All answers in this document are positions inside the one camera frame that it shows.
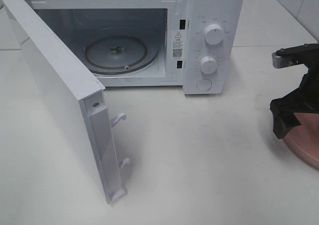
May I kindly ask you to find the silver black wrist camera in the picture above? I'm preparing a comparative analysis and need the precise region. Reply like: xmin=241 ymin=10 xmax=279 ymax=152
xmin=272 ymin=43 xmax=319 ymax=69

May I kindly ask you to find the round white door button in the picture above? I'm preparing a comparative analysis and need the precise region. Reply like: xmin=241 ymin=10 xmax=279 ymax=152
xmin=196 ymin=79 xmax=212 ymax=91

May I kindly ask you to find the lower white microwave knob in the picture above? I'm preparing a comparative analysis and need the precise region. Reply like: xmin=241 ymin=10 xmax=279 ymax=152
xmin=199 ymin=56 xmax=218 ymax=75

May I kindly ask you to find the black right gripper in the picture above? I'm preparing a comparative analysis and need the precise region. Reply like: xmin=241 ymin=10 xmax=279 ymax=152
xmin=270 ymin=61 xmax=319 ymax=139

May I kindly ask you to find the glass microwave turntable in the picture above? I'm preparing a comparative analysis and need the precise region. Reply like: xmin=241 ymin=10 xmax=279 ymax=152
xmin=85 ymin=35 xmax=160 ymax=75

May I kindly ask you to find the white microwave door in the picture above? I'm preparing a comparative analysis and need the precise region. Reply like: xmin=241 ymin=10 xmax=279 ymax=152
xmin=3 ymin=0 xmax=130 ymax=204

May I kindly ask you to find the white microwave knob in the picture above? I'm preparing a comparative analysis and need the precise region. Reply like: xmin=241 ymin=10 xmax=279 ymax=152
xmin=204 ymin=22 xmax=224 ymax=45
xmin=199 ymin=56 xmax=218 ymax=75

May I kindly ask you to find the white warning label sticker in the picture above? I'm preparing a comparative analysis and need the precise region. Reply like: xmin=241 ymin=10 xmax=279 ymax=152
xmin=171 ymin=30 xmax=186 ymax=59

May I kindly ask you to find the white microwave oven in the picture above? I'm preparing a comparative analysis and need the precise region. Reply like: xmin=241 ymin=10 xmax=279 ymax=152
xmin=2 ymin=0 xmax=243 ymax=94

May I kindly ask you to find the pink round plate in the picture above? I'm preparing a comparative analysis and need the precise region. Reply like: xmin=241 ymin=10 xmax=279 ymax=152
xmin=282 ymin=113 xmax=319 ymax=168

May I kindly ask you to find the upper white microwave knob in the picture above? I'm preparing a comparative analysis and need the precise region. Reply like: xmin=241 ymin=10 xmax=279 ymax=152
xmin=204 ymin=22 xmax=224 ymax=45

